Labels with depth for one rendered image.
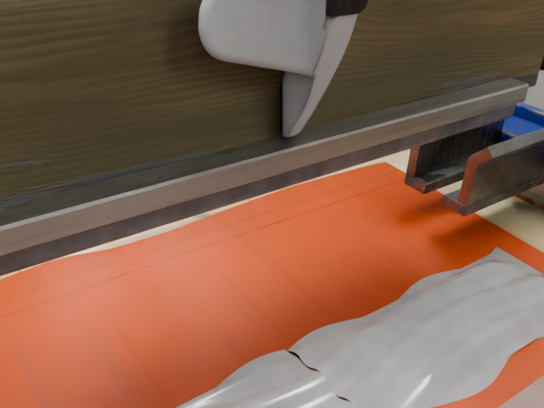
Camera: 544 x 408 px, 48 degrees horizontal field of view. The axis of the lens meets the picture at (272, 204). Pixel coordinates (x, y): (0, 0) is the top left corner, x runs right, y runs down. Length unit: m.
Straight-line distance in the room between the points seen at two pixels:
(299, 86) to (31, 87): 0.10
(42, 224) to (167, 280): 0.17
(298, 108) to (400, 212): 0.23
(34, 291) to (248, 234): 0.14
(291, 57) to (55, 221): 0.10
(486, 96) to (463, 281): 0.12
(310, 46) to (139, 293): 0.19
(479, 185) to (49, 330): 0.27
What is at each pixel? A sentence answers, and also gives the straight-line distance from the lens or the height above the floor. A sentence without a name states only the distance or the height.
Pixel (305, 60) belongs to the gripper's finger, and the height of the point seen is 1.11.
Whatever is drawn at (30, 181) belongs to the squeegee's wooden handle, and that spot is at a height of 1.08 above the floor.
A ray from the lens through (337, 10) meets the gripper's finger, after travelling 0.22.
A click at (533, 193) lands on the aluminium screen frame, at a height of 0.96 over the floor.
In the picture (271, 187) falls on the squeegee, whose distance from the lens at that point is 0.28.
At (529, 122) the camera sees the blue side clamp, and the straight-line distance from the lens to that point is 0.53.
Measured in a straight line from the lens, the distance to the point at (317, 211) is 0.44.
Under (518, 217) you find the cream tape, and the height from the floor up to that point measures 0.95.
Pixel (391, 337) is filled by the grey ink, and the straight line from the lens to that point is 0.34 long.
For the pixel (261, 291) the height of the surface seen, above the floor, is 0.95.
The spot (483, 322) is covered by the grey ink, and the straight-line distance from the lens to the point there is 0.36.
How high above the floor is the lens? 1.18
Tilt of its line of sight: 30 degrees down
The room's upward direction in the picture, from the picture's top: 4 degrees clockwise
